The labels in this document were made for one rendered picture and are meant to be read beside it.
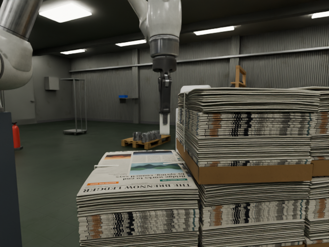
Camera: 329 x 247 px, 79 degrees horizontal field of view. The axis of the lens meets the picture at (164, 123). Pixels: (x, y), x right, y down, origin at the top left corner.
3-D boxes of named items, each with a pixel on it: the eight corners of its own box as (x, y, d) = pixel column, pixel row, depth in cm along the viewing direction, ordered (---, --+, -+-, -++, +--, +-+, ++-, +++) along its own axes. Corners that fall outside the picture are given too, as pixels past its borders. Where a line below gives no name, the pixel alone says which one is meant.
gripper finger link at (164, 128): (169, 112, 65) (169, 112, 64) (169, 134, 65) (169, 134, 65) (159, 112, 64) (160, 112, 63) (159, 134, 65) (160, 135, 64)
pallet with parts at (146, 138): (150, 149, 430) (150, 134, 426) (120, 146, 464) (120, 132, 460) (171, 140, 532) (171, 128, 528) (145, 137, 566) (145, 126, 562)
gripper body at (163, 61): (178, 55, 59) (178, 87, 60) (174, 61, 67) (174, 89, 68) (153, 55, 58) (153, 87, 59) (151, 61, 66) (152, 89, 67)
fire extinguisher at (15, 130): (13, 151, 415) (11, 123, 409) (6, 150, 427) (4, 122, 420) (26, 148, 438) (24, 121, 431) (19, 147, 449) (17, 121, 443)
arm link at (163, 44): (176, 44, 67) (176, 62, 68) (149, 43, 66) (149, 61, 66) (181, 35, 58) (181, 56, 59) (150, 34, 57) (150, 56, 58)
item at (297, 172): (185, 163, 63) (185, 150, 62) (273, 161, 65) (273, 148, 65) (198, 185, 47) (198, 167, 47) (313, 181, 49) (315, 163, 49)
